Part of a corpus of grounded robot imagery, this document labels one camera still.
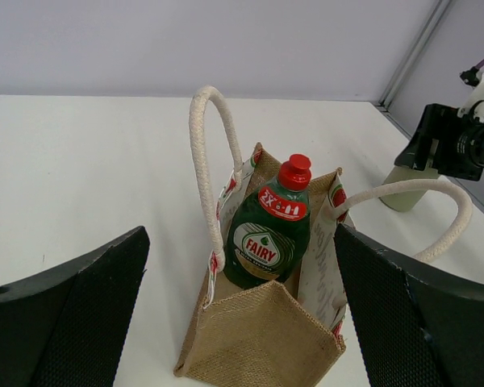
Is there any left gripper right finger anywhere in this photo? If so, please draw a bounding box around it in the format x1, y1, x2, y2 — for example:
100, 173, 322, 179
334, 225, 484, 386

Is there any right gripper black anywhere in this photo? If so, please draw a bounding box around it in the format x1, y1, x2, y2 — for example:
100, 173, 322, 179
394, 102, 484, 181

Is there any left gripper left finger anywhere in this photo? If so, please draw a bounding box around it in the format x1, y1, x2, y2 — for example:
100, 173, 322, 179
0, 227, 150, 386

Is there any pale green bottle white cap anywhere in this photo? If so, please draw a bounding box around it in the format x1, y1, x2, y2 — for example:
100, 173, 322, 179
378, 164, 440, 211

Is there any burlap watermelon canvas bag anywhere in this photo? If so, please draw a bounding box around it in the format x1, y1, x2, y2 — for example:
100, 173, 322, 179
173, 85, 473, 386

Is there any green dish soap bottle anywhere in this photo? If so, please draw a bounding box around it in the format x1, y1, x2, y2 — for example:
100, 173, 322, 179
223, 154, 311, 289

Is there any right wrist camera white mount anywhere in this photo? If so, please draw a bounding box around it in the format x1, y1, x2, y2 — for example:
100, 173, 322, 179
457, 67, 484, 123

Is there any right aluminium frame post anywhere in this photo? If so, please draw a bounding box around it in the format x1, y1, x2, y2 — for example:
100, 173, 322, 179
374, 0, 454, 112

